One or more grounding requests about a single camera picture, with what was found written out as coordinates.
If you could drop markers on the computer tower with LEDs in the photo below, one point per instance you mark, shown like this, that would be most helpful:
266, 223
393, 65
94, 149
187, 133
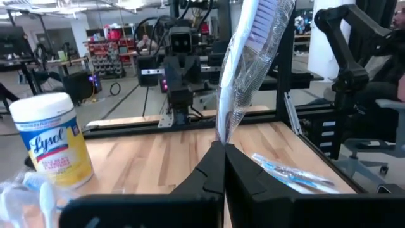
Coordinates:
164, 85

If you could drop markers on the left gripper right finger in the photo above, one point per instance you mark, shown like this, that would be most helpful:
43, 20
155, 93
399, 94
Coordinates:
269, 202

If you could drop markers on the person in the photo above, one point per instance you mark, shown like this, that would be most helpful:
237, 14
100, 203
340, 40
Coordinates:
146, 42
379, 95

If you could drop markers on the black computer case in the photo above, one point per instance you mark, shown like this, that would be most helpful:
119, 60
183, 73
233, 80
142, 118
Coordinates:
77, 87

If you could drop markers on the silver frame corner brace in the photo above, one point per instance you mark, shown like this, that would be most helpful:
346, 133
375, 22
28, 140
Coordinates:
291, 111

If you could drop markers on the red parts shelf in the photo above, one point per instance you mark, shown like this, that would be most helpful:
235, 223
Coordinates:
107, 54

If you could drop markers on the black office desk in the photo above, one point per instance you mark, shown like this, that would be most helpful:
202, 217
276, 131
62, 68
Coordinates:
47, 61

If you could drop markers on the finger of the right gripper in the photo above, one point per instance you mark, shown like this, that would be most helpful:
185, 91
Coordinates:
191, 74
173, 74

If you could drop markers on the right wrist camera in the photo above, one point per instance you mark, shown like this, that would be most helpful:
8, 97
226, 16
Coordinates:
181, 41

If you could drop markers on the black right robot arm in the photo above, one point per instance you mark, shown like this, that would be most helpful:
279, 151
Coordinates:
180, 99

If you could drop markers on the white building pillar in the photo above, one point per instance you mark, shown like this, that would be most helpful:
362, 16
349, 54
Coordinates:
319, 63
79, 38

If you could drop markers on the purple white toothbrush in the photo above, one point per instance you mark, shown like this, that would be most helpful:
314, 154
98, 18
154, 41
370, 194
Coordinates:
240, 79

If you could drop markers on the Lysol wipes canister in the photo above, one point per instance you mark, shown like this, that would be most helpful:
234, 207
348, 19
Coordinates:
50, 142

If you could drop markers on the grey office chair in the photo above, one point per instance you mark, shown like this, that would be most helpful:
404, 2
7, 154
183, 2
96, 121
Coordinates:
392, 106

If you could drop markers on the black metal rig frame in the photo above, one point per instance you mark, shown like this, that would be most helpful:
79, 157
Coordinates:
288, 79

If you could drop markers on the black computer monitor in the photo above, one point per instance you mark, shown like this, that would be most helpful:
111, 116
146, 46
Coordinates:
14, 42

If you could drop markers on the black drawer cabinet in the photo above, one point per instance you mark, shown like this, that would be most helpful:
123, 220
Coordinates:
316, 139

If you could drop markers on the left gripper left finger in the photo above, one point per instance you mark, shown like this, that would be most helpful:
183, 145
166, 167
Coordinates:
190, 202

